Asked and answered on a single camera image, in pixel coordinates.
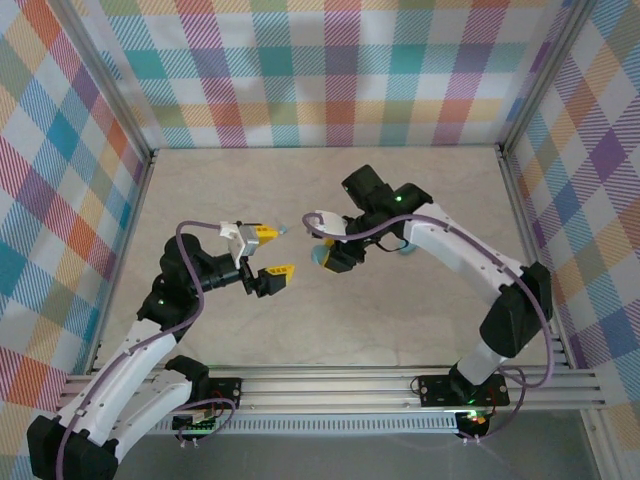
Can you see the teal earbud charging case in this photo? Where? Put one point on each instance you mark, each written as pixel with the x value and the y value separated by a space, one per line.
pixel 407 248
pixel 319 255

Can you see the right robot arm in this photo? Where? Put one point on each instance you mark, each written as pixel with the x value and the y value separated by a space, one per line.
pixel 515 315

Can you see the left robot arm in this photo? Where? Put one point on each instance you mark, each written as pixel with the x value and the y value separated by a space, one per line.
pixel 125 380

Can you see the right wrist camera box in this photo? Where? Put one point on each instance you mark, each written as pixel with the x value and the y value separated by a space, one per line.
pixel 330 222

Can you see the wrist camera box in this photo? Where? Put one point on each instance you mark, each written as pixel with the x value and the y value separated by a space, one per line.
pixel 245 242
pixel 330 222

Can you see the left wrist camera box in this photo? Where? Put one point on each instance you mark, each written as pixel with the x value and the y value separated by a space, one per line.
pixel 245 242

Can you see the aluminium table side rail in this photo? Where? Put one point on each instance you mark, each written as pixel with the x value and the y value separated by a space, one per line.
pixel 524 225
pixel 134 220

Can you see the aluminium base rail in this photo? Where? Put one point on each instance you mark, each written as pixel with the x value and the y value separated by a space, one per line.
pixel 325 390

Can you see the aluminium frame post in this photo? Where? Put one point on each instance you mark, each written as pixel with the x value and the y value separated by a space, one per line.
pixel 107 85
pixel 545 75

